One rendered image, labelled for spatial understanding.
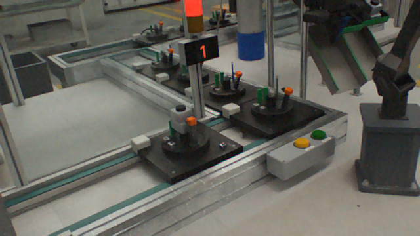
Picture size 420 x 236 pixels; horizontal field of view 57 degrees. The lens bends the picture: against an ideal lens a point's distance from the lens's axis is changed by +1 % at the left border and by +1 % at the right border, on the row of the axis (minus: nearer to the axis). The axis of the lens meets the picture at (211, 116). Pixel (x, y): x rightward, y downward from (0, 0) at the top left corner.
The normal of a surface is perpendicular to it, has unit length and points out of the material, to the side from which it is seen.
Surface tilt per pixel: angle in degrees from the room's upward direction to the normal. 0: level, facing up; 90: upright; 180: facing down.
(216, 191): 90
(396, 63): 62
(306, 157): 90
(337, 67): 45
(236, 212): 0
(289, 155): 0
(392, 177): 90
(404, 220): 0
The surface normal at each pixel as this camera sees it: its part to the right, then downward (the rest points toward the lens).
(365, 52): 0.24, -0.39
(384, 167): -0.23, 0.43
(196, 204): 0.58, 0.30
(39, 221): -0.08, -0.90
